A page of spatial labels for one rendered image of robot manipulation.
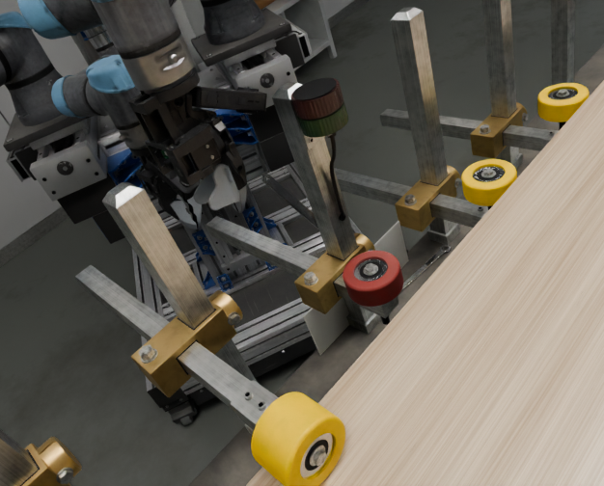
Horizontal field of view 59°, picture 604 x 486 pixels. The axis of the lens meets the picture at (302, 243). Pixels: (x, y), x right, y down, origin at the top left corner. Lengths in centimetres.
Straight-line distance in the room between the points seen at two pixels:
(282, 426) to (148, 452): 142
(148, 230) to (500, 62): 75
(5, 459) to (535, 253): 64
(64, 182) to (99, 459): 103
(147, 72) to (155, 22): 5
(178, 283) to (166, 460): 128
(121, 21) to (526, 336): 55
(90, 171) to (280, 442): 92
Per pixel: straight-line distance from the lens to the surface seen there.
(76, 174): 131
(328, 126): 65
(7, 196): 334
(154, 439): 193
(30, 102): 140
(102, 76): 98
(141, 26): 63
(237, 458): 87
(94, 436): 209
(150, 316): 74
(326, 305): 81
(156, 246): 60
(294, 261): 86
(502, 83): 112
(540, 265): 71
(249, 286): 189
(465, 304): 67
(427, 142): 93
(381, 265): 74
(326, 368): 91
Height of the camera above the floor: 140
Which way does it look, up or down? 37 degrees down
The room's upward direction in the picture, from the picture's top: 21 degrees counter-clockwise
